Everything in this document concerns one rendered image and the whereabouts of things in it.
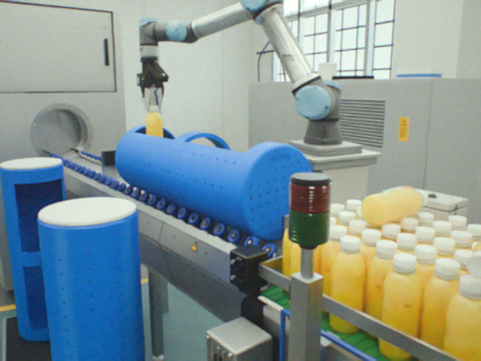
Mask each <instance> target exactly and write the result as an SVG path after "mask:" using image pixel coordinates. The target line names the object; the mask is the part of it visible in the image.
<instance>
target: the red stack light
mask: <svg viewBox="0 0 481 361"><path fill-rule="evenodd" d="M331 190H332V184H331V183H330V184H328V185H327V186H315V187H313V186H298V185H295V184H293V183H292V182H290V183H289V196H288V197H289V199H288V207H289V208H290V209H291V210H293V211H297V212H300V213H324V212H327V211H329V210H330V209H331V192H332V191H331Z"/></svg>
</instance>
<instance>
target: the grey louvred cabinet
mask: <svg viewBox="0 0 481 361"><path fill-rule="evenodd" d="M324 81H330V82H338V83H339V84H340V85H341V102H340V115H339V125H340V129H341V136H342V137H343V141H346V142H350V143H356V144H360V145H363V149H362V150H368V151H372V152H377V153H381V157H380V158H377V159H376V164H370V165H368V173H367V186H366V197H367V196H370V195H374V194H377V193H383V191H384V190H387V189H391V188H396V187H400V186H411V187H414V188H416V189H420V190H424V191H431V192H435V193H441V194H446V195H450V196H457V197H460V198H467V206H466V207H467V210H466V217H465V218H466V219H467V223H466V227H467V226H468V225H470V224H473V217H474V210H475V199H476V192H477V180H478V173H479V167H480V154H481V79H459V78H407V79H373V80H324ZM291 88H292V84H291V81H279V82H250V84H248V149H251V148H252V147H253V146H255V145H258V144H260V143H267V142H272V143H282V144H287V145H288V142H289V141H293V140H303V136H304V135H305V133H306V128H307V125H308V119H306V118H304V117H302V116H301V115H300V114H299V113H298V111H297V110H296V106H295V98H294V96H293V94H292V92H291ZM465 230H467V228H466V229H465Z"/></svg>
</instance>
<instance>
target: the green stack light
mask: <svg viewBox="0 0 481 361"><path fill-rule="evenodd" d="M330 223H331V209H330V210H329V211H327V212H324V213H300V212H297V211H293V210H291V209H290V208H288V239H289V240H290V241H291V242H293V243H295V244H299V245H303V246H320V245H323V244H326V243H327V242H329V240H330Z"/></svg>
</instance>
